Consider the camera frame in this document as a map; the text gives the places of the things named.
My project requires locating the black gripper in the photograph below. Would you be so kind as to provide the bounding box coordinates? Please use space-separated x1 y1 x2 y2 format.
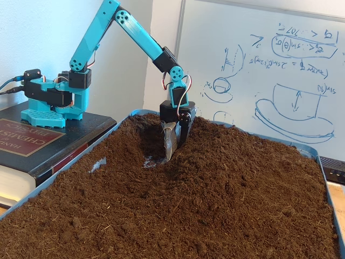
158 99 197 162

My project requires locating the brown soil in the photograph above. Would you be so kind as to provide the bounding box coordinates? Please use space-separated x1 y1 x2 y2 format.
0 113 340 259

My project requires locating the teal five-joint robot arm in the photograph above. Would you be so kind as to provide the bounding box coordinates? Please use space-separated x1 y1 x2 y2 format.
20 0 194 128

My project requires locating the black chemistry physics handbook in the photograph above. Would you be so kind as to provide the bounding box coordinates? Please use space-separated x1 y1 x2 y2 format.
0 104 119 197

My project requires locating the whiteboard with blue drawings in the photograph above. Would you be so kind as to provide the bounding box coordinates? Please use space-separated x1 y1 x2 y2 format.
165 0 345 162

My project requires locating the blue plastic tray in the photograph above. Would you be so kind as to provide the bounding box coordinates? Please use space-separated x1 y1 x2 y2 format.
0 108 345 259

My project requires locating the black vented electronic box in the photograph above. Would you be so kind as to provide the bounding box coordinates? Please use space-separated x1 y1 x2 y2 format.
319 155 345 186

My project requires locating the black cable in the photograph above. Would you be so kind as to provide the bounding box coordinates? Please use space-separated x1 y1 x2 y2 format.
0 86 26 96

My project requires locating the blue cable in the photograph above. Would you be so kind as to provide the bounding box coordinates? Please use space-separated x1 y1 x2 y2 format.
0 76 25 91

